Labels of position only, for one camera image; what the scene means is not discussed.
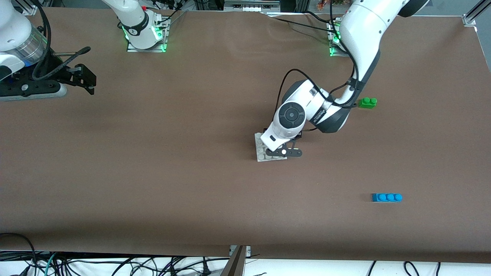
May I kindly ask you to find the white studded base plate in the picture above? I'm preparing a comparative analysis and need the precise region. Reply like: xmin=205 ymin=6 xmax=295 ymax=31
xmin=255 ymin=132 xmax=288 ymax=163

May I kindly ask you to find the blue three-stud toy block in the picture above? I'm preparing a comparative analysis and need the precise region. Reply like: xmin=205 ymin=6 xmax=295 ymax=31
xmin=371 ymin=193 xmax=403 ymax=203

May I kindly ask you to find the brown table cover sheet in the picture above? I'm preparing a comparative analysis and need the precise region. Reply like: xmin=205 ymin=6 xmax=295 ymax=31
xmin=0 ymin=8 xmax=491 ymax=265

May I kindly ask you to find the aluminium profile beam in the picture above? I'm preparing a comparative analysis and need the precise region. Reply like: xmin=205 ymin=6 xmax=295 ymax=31
xmin=220 ymin=245 xmax=252 ymax=276

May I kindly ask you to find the white power strip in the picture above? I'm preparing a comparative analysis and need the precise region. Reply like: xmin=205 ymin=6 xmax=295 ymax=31
xmin=224 ymin=0 xmax=281 ymax=13

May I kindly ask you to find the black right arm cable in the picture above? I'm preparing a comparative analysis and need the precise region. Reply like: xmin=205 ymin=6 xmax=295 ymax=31
xmin=31 ymin=0 xmax=92 ymax=81

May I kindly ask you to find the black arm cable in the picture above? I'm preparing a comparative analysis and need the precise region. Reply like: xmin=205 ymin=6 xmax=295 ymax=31
xmin=276 ymin=0 xmax=363 ymax=115
xmin=31 ymin=0 xmax=92 ymax=81

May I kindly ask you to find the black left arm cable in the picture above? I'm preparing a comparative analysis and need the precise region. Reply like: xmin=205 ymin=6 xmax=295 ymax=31
xmin=276 ymin=0 xmax=363 ymax=115

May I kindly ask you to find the aluminium frame post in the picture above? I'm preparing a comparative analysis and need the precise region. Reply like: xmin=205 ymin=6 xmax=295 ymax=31
xmin=12 ymin=0 xmax=40 ymax=16

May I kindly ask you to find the long black table cable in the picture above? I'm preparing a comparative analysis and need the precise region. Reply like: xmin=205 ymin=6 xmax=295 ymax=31
xmin=269 ymin=17 xmax=336 ymax=31

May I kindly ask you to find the short black table cable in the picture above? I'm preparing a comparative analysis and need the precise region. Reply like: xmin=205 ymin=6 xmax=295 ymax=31
xmin=304 ymin=11 xmax=337 ymax=25

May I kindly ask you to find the black looped floor cable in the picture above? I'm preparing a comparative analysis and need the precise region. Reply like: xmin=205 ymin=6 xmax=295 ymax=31
xmin=0 ymin=232 xmax=38 ymax=276

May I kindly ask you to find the teal floor cable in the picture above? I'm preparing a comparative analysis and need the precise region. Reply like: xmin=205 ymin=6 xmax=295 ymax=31
xmin=42 ymin=252 xmax=59 ymax=276

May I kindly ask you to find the aluminium corner post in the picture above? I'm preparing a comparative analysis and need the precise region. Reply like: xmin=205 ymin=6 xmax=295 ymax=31
xmin=462 ymin=0 xmax=491 ymax=27

